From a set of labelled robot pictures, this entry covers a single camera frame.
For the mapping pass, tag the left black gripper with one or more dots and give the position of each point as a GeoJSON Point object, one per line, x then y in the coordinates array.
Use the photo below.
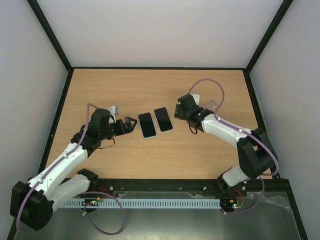
{"type": "Point", "coordinates": [122, 131]}

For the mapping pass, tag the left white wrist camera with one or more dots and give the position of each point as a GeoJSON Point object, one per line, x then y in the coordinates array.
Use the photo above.
{"type": "Point", "coordinates": [114, 110]}

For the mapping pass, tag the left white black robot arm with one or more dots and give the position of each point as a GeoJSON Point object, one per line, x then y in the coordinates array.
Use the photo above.
{"type": "Point", "coordinates": [34, 202]}

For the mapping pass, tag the light blue phone case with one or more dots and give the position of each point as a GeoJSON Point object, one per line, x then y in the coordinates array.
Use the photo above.
{"type": "Point", "coordinates": [150, 137]}

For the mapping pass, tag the black metal enclosure frame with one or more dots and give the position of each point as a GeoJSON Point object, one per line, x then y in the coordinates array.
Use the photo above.
{"type": "Point", "coordinates": [281, 12]}

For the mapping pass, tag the white slotted cable duct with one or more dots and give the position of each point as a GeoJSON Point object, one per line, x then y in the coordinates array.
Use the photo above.
{"type": "Point", "coordinates": [79, 203]}

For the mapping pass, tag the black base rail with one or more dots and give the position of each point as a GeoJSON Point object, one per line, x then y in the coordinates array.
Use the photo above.
{"type": "Point", "coordinates": [205, 187]}

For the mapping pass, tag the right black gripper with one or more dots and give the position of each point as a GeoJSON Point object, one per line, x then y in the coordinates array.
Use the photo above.
{"type": "Point", "coordinates": [178, 111]}

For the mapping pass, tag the pink translucent phone case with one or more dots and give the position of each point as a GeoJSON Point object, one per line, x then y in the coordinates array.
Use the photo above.
{"type": "Point", "coordinates": [211, 105]}

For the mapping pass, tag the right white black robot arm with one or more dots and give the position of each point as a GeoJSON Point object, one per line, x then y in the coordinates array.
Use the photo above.
{"type": "Point", "coordinates": [254, 149]}

